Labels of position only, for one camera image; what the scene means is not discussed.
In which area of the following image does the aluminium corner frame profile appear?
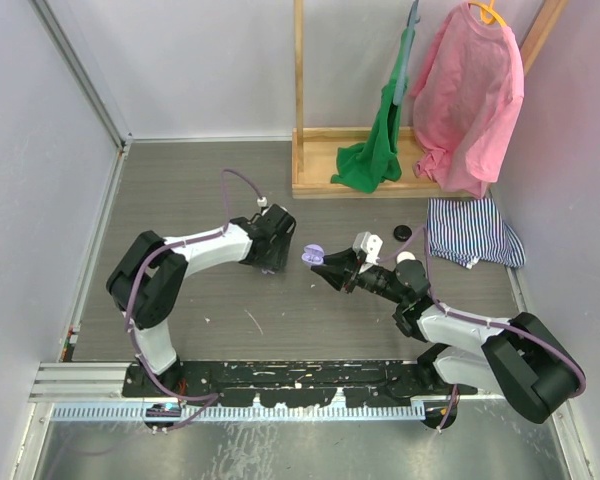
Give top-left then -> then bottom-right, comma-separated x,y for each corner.
29,0 -> 133,151

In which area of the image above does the slotted grey cable duct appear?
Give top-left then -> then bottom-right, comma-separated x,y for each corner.
50,399 -> 426,423

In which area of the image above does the green cloth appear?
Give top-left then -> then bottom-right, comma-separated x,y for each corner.
330,29 -> 409,194

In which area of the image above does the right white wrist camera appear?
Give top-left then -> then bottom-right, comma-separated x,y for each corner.
352,231 -> 383,265

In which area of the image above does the blue white striped cloth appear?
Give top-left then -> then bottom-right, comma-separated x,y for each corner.
426,198 -> 526,269

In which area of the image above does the white earbud charging case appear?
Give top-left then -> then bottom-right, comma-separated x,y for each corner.
396,251 -> 416,263

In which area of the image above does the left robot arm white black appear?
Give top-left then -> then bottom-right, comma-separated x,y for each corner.
106,204 -> 296,396

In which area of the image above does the wooden clothes rack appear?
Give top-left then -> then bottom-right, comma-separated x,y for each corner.
291,0 -> 567,199

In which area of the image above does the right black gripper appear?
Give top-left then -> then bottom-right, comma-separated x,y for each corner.
312,246 -> 407,306

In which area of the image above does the pink t-shirt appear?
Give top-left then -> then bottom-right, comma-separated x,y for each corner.
410,2 -> 524,198

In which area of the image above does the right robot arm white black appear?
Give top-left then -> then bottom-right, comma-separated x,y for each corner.
311,248 -> 586,424

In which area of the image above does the orange clothes hanger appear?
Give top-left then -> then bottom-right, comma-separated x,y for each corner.
468,1 -> 507,27

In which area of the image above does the black round earbud case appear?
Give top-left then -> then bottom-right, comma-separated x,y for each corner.
393,224 -> 413,242

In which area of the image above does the blue clothes hanger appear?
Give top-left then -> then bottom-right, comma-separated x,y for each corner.
392,0 -> 420,106

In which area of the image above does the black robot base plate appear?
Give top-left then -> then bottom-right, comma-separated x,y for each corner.
122,358 -> 481,410

